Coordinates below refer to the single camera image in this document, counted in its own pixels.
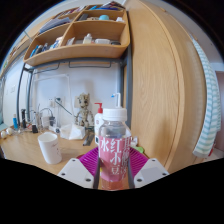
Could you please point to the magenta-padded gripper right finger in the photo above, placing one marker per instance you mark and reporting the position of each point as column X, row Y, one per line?
column 151, row 171

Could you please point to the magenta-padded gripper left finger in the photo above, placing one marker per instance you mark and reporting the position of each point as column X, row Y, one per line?
column 76, row 171

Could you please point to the clear bottle with pink label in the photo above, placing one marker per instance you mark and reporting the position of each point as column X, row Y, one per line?
column 113, row 156

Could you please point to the green packet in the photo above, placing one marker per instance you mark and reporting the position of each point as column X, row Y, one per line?
column 139, row 149

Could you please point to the white paper cup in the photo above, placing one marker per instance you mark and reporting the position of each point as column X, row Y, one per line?
column 50, row 148

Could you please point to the white crumpled plastic bag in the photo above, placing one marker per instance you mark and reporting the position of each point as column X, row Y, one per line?
column 73, row 132

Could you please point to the white power strip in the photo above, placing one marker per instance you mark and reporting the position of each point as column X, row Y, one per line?
column 55, row 129

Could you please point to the white bottle with red pump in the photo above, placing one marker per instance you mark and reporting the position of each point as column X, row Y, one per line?
column 98, row 121

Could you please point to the white charger block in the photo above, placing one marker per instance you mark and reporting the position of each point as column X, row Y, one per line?
column 47, row 121

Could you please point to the small black box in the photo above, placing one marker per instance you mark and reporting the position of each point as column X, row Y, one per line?
column 34, row 129

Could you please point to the brown tree-creature figurine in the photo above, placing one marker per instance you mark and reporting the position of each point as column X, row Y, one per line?
column 84, row 111

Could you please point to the tall black bottle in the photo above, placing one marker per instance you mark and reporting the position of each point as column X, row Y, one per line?
column 23, row 120

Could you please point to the small white round ball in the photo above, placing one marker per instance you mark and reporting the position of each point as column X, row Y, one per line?
column 10, row 131
column 3, row 134

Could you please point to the small blue bottle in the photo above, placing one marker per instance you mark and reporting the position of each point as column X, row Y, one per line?
column 15, row 123

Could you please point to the green-white striped towel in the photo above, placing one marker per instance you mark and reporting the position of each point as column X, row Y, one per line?
column 208, row 116

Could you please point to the light wooden cabinet panel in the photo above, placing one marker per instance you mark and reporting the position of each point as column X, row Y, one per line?
column 160, row 90

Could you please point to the white wall outlet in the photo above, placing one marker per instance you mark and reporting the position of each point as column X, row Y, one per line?
column 55, row 102

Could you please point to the dark grey metal frame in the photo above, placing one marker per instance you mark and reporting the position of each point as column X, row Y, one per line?
column 128, row 86

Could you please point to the wooden wall shelf unit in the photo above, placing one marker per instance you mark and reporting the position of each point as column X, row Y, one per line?
column 80, row 50

